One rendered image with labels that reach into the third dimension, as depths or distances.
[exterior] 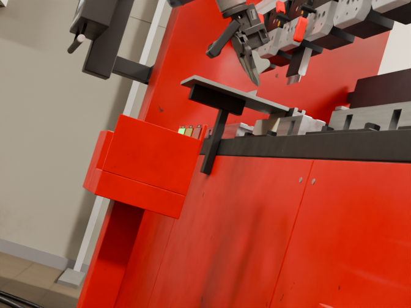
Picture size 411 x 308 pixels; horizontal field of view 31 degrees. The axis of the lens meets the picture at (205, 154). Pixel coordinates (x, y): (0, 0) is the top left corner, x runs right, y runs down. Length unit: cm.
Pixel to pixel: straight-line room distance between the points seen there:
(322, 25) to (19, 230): 344
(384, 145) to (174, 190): 45
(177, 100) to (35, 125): 224
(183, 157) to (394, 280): 55
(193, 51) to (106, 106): 213
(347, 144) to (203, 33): 175
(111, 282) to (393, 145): 63
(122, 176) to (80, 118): 359
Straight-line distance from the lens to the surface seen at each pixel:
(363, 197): 104
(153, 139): 131
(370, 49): 306
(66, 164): 489
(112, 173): 130
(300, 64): 197
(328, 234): 111
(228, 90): 187
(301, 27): 186
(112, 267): 139
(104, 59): 332
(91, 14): 292
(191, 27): 284
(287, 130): 183
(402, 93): 257
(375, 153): 105
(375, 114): 139
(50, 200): 490
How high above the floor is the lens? 71
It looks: 3 degrees up
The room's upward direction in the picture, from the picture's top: 17 degrees clockwise
